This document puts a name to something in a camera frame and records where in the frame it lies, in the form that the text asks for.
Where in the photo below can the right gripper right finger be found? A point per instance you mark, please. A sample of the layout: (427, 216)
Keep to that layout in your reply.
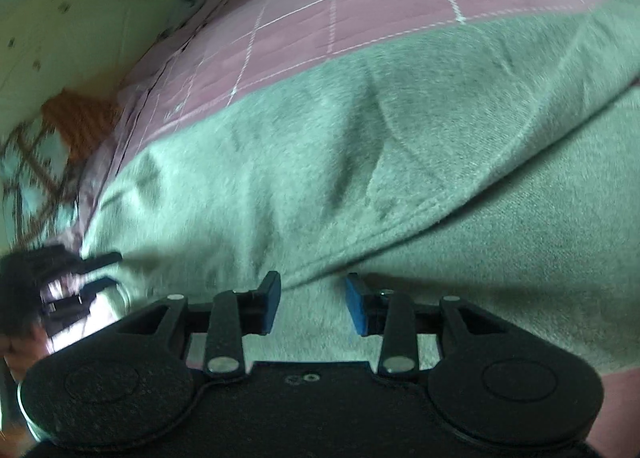
(399, 320)

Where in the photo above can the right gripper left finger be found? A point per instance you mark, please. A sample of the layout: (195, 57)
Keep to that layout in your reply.
(224, 321)

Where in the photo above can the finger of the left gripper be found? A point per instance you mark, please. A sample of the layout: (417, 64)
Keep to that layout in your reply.
(69, 296)
(94, 263)

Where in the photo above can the grey-green knit pants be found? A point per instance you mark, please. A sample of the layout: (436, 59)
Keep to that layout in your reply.
(496, 161)

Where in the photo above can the person's left hand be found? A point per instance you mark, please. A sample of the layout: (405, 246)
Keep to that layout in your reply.
(20, 353)

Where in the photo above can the patterned teal cloth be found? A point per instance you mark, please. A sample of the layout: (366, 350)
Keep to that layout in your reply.
(39, 184)

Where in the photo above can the orange striped pillow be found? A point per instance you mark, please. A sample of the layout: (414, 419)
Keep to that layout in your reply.
(82, 121)

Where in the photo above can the pink checked bed sheet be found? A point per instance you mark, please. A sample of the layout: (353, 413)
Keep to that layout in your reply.
(233, 47)

